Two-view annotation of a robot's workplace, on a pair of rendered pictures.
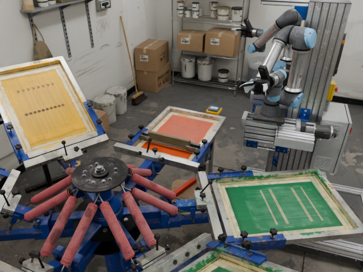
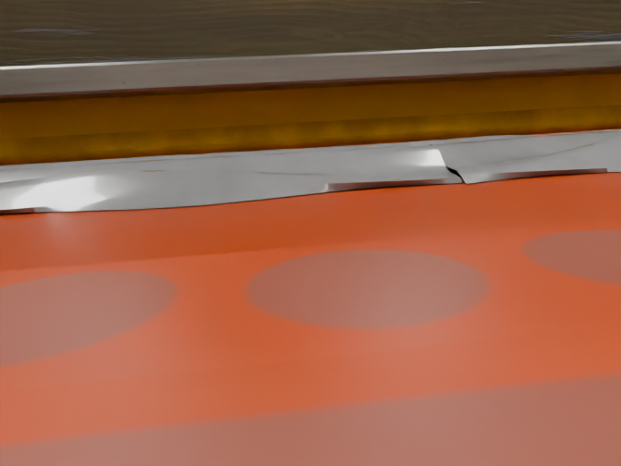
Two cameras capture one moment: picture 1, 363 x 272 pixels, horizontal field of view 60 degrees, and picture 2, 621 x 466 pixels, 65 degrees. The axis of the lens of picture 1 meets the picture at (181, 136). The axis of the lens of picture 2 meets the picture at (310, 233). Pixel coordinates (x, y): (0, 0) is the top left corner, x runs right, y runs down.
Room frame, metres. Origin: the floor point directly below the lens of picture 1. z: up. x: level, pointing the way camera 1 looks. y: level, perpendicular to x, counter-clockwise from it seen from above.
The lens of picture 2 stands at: (2.28, -0.03, 0.97)
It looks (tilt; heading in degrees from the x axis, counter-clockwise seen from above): 13 degrees down; 151
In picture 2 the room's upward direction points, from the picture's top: 3 degrees counter-clockwise
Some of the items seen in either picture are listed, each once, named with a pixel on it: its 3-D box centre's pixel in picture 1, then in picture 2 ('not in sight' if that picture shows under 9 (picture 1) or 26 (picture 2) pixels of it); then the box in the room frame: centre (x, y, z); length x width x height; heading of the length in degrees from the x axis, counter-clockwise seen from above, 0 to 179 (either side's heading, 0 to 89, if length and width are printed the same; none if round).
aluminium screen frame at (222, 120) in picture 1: (179, 133); not in sight; (2.30, 0.02, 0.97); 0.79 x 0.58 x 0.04; 157
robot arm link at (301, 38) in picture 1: (296, 69); not in sight; (2.01, -0.76, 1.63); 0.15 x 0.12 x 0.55; 47
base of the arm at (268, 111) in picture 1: (270, 107); not in sight; (2.10, -0.66, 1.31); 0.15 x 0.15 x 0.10
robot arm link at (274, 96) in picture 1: (271, 91); not in sight; (1.83, -0.57, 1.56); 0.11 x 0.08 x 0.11; 47
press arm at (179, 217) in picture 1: (210, 217); not in sight; (1.40, -0.18, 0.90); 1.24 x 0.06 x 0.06; 97
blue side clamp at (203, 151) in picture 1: (200, 154); not in sight; (1.96, -0.15, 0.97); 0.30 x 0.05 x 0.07; 157
